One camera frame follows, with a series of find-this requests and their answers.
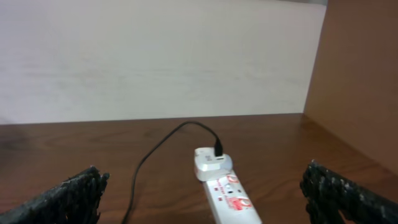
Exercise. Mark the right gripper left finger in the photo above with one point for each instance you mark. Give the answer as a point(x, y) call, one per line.
point(75, 200)

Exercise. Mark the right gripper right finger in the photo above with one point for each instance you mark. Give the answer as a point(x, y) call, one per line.
point(332, 198)

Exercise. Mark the white USB charger adapter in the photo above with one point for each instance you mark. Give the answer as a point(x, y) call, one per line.
point(209, 167)

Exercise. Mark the white power strip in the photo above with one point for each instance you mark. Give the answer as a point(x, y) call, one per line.
point(229, 201)

